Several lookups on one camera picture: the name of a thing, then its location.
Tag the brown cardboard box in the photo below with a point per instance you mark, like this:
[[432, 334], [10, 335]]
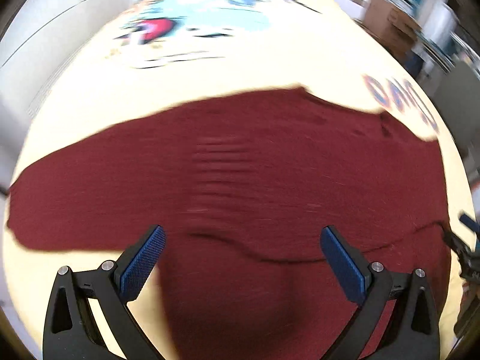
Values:
[[391, 27]]

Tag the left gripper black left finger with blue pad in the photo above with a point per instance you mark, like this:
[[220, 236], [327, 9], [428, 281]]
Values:
[[70, 329]]

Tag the white wardrobe doors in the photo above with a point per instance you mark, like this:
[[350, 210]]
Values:
[[40, 39]]

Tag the yellow dinosaur print bedsheet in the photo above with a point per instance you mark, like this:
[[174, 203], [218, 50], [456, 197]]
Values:
[[161, 54]]

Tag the dark red knit sweater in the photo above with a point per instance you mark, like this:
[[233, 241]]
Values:
[[242, 186]]

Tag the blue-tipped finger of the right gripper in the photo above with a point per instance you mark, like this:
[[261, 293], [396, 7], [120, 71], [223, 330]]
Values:
[[470, 223]]

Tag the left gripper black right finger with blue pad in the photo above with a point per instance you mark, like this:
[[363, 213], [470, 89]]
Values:
[[412, 331]]

